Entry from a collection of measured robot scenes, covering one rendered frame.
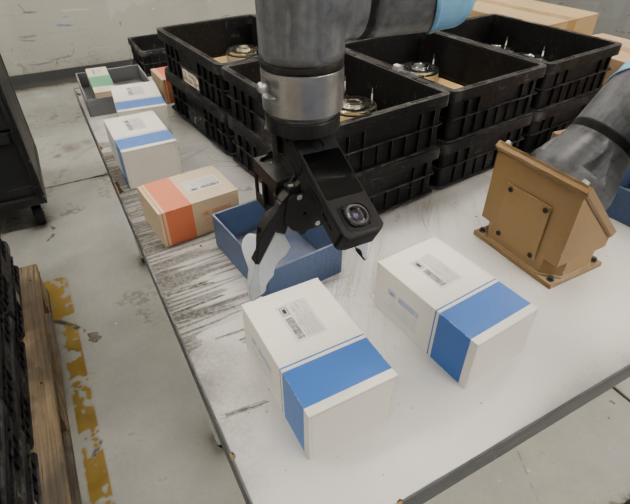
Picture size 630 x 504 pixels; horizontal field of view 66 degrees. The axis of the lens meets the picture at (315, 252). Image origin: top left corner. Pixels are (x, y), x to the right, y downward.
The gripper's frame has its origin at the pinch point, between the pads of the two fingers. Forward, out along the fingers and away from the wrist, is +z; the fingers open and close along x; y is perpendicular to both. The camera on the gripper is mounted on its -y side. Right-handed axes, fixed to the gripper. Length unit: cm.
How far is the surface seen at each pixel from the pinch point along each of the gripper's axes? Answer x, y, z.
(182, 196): 4.5, 44.3, 10.5
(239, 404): 10.6, 1.6, 18.2
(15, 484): 50, 33, 57
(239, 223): -3.7, 36.9, 14.9
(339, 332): -3.3, -0.8, 9.2
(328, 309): -4.1, 3.6, 9.2
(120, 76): -1, 139, 16
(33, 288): 46, 117, 73
